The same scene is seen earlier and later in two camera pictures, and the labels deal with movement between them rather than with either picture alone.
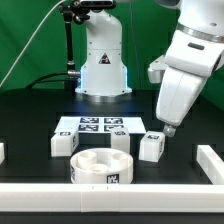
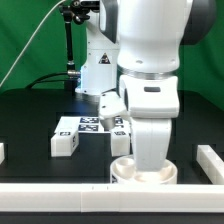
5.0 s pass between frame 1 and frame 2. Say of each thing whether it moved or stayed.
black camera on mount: stayed
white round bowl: moved
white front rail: stayed
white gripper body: moved
